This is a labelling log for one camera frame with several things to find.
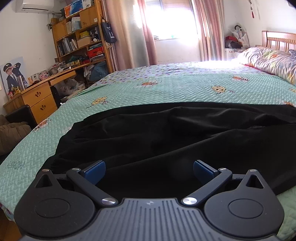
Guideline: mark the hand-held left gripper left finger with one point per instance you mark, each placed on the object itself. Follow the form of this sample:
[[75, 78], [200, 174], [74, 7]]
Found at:
[[94, 172]]

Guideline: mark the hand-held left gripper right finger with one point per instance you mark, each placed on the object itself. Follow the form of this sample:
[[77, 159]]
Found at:
[[203, 172]]

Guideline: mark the thick black pants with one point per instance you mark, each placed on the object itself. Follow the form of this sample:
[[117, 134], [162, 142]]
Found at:
[[150, 139]]

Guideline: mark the wooden desk with drawers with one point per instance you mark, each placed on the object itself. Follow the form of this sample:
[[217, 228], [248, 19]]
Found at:
[[42, 109]]

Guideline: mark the clear plastic storage box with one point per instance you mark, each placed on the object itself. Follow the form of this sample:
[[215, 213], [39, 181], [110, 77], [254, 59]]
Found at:
[[71, 89]]

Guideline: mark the green bee-print bedspread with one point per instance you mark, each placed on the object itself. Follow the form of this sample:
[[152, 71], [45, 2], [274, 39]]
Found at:
[[185, 88]]

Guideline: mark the blue bag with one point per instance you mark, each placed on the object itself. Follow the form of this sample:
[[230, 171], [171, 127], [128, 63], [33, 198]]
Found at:
[[99, 71]]

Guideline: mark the metal bowl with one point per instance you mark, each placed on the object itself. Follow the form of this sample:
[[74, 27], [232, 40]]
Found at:
[[53, 71]]

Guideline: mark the photo frames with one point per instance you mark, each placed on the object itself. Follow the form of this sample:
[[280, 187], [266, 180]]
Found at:
[[41, 76]]

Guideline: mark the steel thermos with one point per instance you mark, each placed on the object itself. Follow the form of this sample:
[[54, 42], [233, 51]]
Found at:
[[21, 83]]

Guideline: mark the red box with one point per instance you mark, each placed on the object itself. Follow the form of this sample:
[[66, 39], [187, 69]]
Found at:
[[95, 52]]

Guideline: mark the row of books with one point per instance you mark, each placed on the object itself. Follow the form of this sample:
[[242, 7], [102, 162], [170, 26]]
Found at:
[[66, 47]]

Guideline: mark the brown cardboard box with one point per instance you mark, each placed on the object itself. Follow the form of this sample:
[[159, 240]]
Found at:
[[84, 42]]

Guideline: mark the floral pillow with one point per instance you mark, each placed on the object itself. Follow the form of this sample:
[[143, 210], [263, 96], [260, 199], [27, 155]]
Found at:
[[272, 60]]

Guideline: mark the pile of bags by window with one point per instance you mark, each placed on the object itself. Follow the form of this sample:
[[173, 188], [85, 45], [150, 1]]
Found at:
[[242, 39]]

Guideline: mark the navy tote bag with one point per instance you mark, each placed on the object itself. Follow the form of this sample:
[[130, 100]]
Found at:
[[108, 32]]

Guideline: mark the pink striped curtain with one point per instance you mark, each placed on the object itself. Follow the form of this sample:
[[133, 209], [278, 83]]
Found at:
[[210, 30], [129, 34]]

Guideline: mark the wooden bookshelf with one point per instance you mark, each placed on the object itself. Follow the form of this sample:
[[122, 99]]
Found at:
[[61, 29]]

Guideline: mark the wooden headboard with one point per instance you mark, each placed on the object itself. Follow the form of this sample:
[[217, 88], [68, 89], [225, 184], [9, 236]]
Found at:
[[277, 34]]

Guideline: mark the window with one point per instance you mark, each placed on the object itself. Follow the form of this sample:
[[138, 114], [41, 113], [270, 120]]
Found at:
[[173, 18]]

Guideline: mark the blue and white box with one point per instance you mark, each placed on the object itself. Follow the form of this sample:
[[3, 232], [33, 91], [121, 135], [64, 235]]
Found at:
[[74, 9]]

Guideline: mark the white air conditioner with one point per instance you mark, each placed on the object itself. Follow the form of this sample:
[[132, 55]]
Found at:
[[37, 5]]

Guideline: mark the wall poster of uniformed child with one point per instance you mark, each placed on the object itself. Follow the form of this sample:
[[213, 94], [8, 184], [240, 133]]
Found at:
[[11, 78]]

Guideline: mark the wall lamp with hanging tassel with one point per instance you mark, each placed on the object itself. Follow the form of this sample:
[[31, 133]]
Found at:
[[252, 14]]

